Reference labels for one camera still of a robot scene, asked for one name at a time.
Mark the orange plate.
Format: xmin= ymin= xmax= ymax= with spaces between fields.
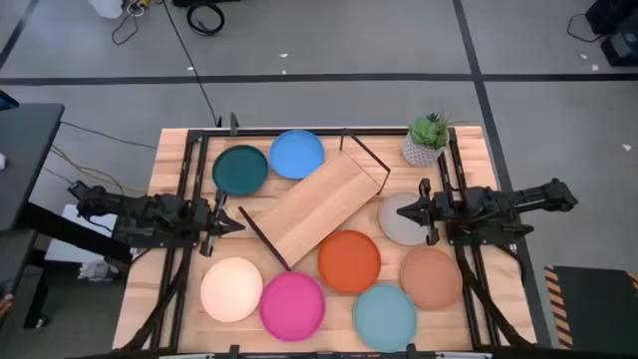
xmin=317 ymin=229 xmax=383 ymax=295

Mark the white plastic bag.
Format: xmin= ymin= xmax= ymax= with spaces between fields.
xmin=78 ymin=257 xmax=120 ymax=283

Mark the pink plate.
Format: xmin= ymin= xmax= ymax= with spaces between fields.
xmin=258 ymin=271 xmax=327 ymax=343

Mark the blue device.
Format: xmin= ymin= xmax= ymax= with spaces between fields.
xmin=0 ymin=89 xmax=21 ymax=112

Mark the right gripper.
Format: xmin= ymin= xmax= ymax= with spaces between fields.
xmin=396 ymin=178 xmax=456 ymax=247

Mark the green plant in white pot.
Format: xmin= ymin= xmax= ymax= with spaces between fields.
xmin=402 ymin=112 xmax=453 ymax=169

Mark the white box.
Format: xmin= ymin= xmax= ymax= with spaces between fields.
xmin=44 ymin=203 xmax=122 ymax=264

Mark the terracotta plate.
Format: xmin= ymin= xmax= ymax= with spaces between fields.
xmin=399 ymin=246 xmax=464 ymax=311

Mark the coiled black cable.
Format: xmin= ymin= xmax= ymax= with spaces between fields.
xmin=185 ymin=1 xmax=226 ymax=38

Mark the thin black desk cable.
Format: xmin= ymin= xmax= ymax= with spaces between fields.
xmin=59 ymin=120 xmax=160 ymax=151

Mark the long black floor cable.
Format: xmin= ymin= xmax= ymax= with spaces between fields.
xmin=161 ymin=0 xmax=221 ymax=127

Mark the yellow cable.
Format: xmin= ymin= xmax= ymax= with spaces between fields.
xmin=49 ymin=144 xmax=149 ymax=193

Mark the thin black cable loop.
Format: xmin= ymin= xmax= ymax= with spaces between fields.
xmin=110 ymin=10 xmax=142 ymax=47

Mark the black mat with hazard stripes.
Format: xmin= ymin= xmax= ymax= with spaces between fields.
xmin=543 ymin=264 xmax=638 ymax=351

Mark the black desk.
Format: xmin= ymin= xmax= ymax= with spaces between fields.
xmin=0 ymin=103 xmax=134 ymax=330

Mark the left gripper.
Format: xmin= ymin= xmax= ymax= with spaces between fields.
xmin=196 ymin=190 xmax=246 ymax=257

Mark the black metal table frame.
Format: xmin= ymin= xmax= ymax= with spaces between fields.
xmin=113 ymin=127 xmax=538 ymax=359

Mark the white container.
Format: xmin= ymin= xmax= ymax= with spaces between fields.
xmin=88 ymin=0 xmax=125 ymax=20

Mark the dark green plate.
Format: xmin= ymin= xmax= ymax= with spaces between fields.
xmin=211 ymin=145 xmax=269 ymax=196

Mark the cream plate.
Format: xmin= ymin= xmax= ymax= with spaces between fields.
xmin=199 ymin=256 xmax=264 ymax=324

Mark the grey plate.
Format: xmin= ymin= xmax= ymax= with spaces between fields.
xmin=377 ymin=191 xmax=433 ymax=246

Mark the light blue plate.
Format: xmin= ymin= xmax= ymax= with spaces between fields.
xmin=352 ymin=283 xmax=419 ymax=354

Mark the black equipment box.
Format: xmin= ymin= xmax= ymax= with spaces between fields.
xmin=599 ymin=29 xmax=638 ymax=68

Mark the black equipment case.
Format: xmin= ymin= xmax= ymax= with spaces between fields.
xmin=584 ymin=0 xmax=638 ymax=36

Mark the black equipment cable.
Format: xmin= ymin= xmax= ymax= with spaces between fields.
xmin=566 ymin=12 xmax=605 ymax=44

